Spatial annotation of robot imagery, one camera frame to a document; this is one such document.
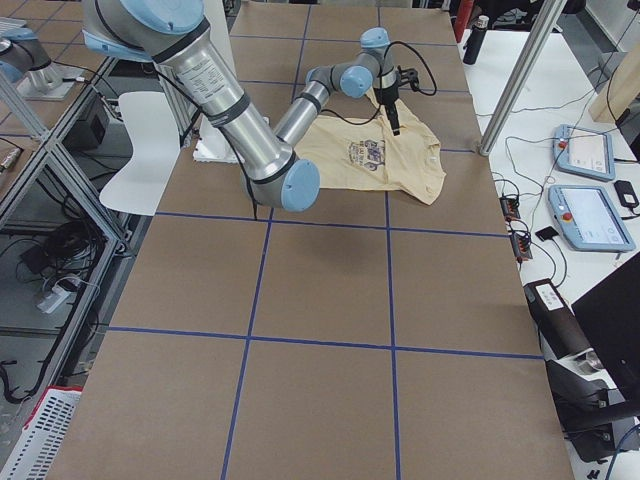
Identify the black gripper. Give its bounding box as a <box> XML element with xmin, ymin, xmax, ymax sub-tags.
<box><xmin>375</xmin><ymin>69</ymin><xmax>400</xmax><ymax>136</ymax></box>

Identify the cream long-sleeve printed shirt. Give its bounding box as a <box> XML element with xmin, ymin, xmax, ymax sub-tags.
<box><xmin>295</xmin><ymin>101</ymin><xmax>446</xmax><ymax>205</ymax></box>

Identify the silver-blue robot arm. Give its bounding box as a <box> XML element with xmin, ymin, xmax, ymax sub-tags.
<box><xmin>82</xmin><ymin>1</ymin><xmax>399</xmax><ymax>212</ymax></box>

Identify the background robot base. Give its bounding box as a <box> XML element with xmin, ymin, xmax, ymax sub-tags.
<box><xmin>1</xmin><ymin>27</ymin><xmax>88</xmax><ymax>101</ymax></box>

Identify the black water bottle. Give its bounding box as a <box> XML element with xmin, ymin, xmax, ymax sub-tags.
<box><xmin>462</xmin><ymin>15</ymin><xmax>490</xmax><ymax>65</ymax></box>

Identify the orange terminal board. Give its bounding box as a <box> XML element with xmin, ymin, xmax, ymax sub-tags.
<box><xmin>509</xmin><ymin>231</ymin><xmax>533</xmax><ymax>264</ymax></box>
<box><xmin>499</xmin><ymin>196</ymin><xmax>521</xmax><ymax>221</ymax></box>

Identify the far blue teach pendant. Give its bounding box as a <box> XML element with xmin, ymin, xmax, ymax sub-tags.
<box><xmin>553</xmin><ymin>124</ymin><xmax>615</xmax><ymax>182</ymax></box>

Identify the blue teach pendant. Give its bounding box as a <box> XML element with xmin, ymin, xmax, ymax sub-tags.
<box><xmin>547</xmin><ymin>185</ymin><xmax>636</xmax><ymax>253</ymax></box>
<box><xmin>553</xmin><ymin>124</ymin><xmax>615</xmax><ymax>182</ymax></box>

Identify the near blue teach pendant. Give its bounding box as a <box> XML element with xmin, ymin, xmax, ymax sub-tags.
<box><xmin>547</xmin><ymin>185</ymin><xmax>636</xmax><ymax>253</ymax></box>

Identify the white plastic chair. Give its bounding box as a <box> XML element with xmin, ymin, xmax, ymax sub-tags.
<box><xmin>99</xmin><ymin>91</ymin><xmax>181</xmax><ymax>216</ymax></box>

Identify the black power adapter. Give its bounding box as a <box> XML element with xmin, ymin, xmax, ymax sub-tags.
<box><xmin>614</xmin><ymin>180</ymin><xmax>639</xmax><ymax>209</ymax></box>

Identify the black monitor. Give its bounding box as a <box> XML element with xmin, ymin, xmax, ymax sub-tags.
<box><xmin>572</xmin><ymin>255</ymin><xmax>639</xmax><ymax>400</ymax></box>

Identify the white power strip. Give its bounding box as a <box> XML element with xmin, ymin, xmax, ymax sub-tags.
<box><xmin>36</xmin><ymin>279</ymin><xmax>79</xmax><ymax>314</ymax></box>

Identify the white perforated basket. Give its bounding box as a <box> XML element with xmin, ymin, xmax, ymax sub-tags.
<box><xmin>1</xmin><ymin>386</ymin><xmax>82</xmax><ymax>480</ymax></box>

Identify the aluminium frame post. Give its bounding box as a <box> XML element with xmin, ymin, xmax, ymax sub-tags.
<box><xmin>478</xmin><ymin>0</ymin><xmax>567</xmax><ymax>157</ymax></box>

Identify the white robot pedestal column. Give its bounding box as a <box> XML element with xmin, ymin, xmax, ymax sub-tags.
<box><xmin>194</xmin><ymin>0</ymin><xmax>237</xmax><ymax>163</ymax></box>

